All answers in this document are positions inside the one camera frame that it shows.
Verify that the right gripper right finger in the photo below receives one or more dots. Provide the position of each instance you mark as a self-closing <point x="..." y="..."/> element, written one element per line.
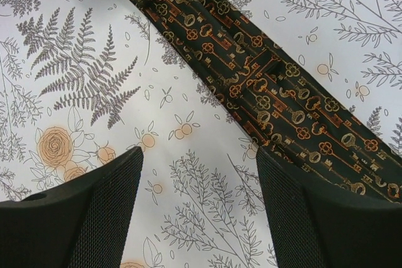
<point x="316" y="224"/>

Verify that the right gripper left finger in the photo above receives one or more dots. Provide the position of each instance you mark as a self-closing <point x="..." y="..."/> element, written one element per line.
<point x="81" y="223"/>

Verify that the black tie with gold keys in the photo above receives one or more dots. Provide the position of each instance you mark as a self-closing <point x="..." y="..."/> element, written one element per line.
<point x="277" y="103"/>

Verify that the floral patterned table mat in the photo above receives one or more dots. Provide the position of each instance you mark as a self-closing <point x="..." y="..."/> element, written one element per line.
<point x="82" y="81"/>

